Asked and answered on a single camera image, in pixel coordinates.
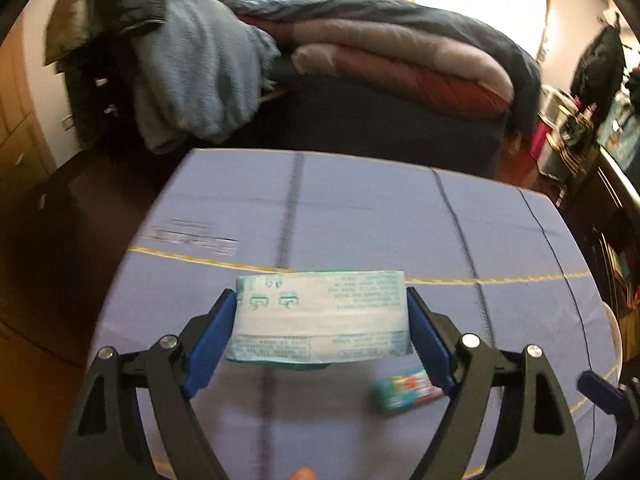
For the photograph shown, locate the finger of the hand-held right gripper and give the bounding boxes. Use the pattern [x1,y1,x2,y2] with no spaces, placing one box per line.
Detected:
[577,370,634,419]

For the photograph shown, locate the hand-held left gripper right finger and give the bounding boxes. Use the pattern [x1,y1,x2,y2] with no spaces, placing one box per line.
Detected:
[406,286,585,480]

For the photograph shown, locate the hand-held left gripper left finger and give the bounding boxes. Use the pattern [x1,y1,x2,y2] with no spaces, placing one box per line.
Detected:
[57,287,238,480]

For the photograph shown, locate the pale green tissue pack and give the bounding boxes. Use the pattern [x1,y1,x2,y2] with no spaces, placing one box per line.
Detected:
[225,269,414,369]

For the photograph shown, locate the colourful candy packet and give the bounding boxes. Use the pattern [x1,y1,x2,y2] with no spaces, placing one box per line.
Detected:
[375,367,445,415]

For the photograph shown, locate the blue tablecloth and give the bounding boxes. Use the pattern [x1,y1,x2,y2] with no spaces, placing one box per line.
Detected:
[87,147,622,480]

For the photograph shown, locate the dark wooden dresser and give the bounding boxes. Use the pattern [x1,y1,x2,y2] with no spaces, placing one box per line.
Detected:
[559,149,640,323]

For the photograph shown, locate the pink box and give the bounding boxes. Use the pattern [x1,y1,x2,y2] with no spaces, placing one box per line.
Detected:
[529,119,552,159]

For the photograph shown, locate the teal bag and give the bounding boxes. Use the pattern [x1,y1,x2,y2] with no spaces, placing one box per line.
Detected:
[597,105,637,157]

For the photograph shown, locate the light blue fleece blanket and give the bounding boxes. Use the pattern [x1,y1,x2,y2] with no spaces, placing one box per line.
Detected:
[132,0,282,156]

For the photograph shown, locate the folded blue and pink quilt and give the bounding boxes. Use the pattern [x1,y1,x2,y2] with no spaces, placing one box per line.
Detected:
[227,0,542,135]

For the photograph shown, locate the black hanging jacket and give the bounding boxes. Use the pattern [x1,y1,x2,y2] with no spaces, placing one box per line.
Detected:
[570,24,627,112]

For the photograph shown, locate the grey cloth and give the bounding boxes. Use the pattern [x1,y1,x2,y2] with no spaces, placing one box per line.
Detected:
[44,0,227,67]

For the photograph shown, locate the bed with dark frame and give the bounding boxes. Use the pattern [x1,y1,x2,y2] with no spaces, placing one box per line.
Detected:
[220,0,543,183]

